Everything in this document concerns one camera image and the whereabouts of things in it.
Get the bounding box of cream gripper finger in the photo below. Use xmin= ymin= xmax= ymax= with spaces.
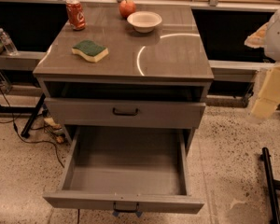
xmin=244 ymin=23 xmax=268 ymax=49
xmin=250 ymin=63 xmax=280 ymax=120

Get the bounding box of grey drawer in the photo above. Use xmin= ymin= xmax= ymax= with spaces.
xmin=43 ymin=126 xmax=203 ymax=215
xmin=45 ymin=98 xmax=205 ymax=129

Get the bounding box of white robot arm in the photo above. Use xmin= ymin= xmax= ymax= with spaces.
xmin=245 ymin=8 xmax=280 ymax=122

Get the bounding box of grey drawer cabinet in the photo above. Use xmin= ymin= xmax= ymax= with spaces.
xmin=34 ymin=4 xmax=214 ymax=143

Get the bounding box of grey top drawer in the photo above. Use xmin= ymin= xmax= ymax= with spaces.
xmin=45 ymin=98 xmax=205 ymax=129

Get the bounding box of white bowl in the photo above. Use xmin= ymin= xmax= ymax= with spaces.
xmin=127 ymin=11 xmax=162 ymax=33

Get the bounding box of red apple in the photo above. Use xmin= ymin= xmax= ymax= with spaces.
xmin=119 ymin=0 xmax=136 ymax=19

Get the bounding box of green yellow sponge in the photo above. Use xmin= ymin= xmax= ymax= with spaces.
xmin=72 ymin=40 xmax=108 ymax=63

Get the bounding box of orange soda can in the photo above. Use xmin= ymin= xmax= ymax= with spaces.
xmin=66 ymin=0 xmax=86 ymax=31

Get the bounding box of power strip on floor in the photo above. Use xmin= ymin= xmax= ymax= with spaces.
xmin=44 ymin=118 xmax=65 ymax=144

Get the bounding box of grey side shelf left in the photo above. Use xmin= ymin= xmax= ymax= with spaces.
xmin=0 ymin=51 xmax=46 ymax=71

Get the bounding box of clear water bottle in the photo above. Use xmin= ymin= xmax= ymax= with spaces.
xmin=0 ymin=28 xmax=18 ymax=56

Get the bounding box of black table leg left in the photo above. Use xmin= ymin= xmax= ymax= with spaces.
xmin=21 ymin=94 xmax=46 ymax=138

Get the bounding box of black floor cable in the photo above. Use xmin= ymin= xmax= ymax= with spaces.
xmin=0 ymin=77 xmax=65 ymax=169

